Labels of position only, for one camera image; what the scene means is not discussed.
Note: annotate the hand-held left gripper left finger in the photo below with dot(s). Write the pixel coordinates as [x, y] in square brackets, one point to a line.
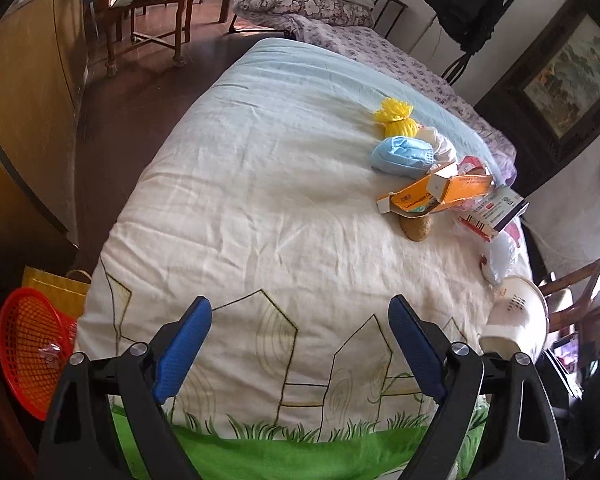
[182, 350]

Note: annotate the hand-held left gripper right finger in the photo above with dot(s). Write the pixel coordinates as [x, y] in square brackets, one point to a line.
[417, 350]

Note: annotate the white plastic strainer scoop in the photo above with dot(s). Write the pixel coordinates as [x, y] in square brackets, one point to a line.
[522, 310]

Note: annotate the white plastic bag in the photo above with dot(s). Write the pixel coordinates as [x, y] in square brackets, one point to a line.
[500, 260]

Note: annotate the brown potato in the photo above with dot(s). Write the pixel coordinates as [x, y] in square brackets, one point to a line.
[416, 227]

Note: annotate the red plastic basket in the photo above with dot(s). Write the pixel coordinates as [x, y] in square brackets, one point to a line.
[27, 350]

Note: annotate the orange cardboard box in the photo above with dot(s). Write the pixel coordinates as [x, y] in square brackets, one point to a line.
[415, 192]

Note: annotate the blue face mask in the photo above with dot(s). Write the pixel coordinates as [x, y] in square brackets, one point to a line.
[400, 155]

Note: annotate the yellow paper bag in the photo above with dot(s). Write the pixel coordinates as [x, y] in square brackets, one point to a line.
[50, 290]

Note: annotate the red white medicine box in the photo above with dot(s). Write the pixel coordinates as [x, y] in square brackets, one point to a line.
[495, 212]

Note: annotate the wooden chair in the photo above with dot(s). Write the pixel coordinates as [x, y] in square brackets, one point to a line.
[585, 285]

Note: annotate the white crumpled cloth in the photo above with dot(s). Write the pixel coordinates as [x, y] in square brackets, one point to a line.
[440, 142]

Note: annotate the yellow knitted pompom item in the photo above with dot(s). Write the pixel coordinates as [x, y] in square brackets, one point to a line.
[396, 117]

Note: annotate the black metal coat stand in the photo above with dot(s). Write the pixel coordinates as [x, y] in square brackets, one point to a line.
[457, 67]

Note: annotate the wooden cabinet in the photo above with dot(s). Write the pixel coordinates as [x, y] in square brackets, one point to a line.
[25, 110]

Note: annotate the purple floral bedsheet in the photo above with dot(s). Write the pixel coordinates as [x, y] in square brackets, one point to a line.
[405, 60]

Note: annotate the dark framed painting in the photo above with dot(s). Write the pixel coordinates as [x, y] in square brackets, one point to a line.
[570, 75]

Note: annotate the wooden armchair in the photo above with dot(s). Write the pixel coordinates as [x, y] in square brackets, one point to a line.
[172, 0]

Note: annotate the black hanging coat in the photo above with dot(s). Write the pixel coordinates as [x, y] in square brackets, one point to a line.
[465, 0]

